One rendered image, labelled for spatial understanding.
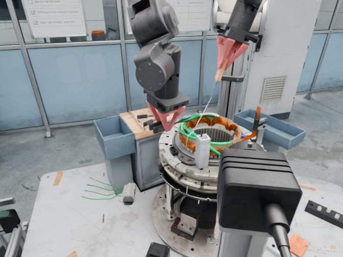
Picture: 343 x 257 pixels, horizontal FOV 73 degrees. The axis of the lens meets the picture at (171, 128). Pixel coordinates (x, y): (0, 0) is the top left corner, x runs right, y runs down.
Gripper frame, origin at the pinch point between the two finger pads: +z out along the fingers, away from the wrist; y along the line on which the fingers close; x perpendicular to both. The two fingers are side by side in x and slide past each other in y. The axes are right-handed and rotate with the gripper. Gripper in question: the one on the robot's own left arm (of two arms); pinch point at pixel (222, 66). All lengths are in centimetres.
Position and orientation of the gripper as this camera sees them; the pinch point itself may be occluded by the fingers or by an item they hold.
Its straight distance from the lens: 64.4
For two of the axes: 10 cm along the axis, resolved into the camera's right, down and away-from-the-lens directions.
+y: 9.2, 2.2, 3.3
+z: -3.3, 8.9, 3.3
